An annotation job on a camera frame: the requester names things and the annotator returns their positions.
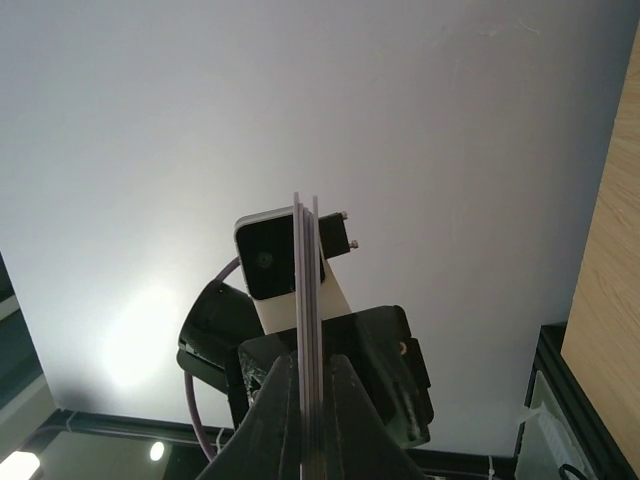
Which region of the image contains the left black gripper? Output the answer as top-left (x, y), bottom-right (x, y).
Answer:
top-left (225, 305), bottom-right (434, 447)

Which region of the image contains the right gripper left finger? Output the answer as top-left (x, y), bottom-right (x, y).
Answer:
top-left (199, 355), bottom-right (301, 480)

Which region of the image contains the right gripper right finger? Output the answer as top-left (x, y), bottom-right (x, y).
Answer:
top-left (324, 355), bottom-right (425, 480)

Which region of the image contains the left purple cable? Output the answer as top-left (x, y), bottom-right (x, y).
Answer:
top-left (183, 255), bottom-right (241, 461)

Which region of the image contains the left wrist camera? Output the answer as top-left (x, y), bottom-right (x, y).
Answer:
top-left (234, 206), bottom-right (358, 335)

